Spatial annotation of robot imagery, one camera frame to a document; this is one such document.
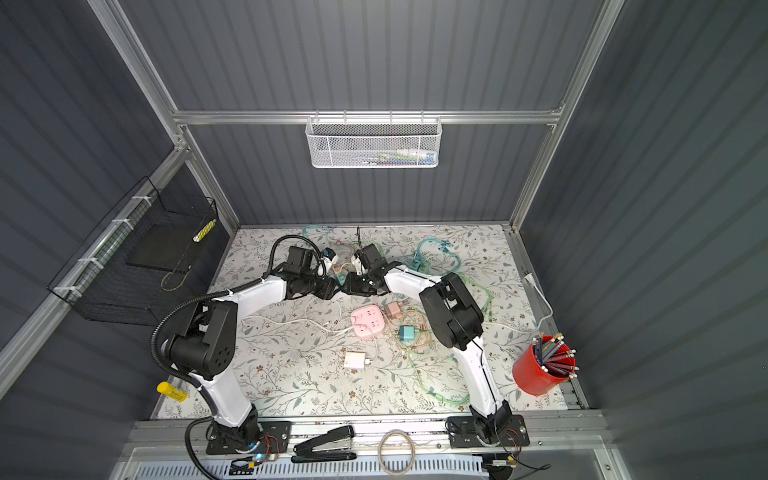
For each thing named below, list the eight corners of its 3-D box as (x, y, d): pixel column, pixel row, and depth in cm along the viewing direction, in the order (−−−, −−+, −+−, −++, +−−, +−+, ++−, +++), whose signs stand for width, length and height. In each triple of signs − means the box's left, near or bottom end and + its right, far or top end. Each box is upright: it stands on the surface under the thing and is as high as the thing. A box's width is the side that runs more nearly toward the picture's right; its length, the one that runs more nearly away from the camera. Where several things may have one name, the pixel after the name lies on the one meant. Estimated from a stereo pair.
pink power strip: (351, 336, 92) (349, 332, 90) (353, 310, 98) (352, 305, 96) (384, 336, 92) (384, 332, 90) (384, 310, 98) (384, 305, 95)
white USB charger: (344, 369, 86) (343, 366, 85) (345, 355, 89) (344, 352, 87) (369, 369, 86) (368, 366, 85) (370, 355, 89) (369, 352, 87)
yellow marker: (174, 397, 82) (153, 388, 75) (181, 389, 83) (162, 379, 76) (183, 403, 81) (162, 394, 74) (190, 395, 82) (171, 385, 75)
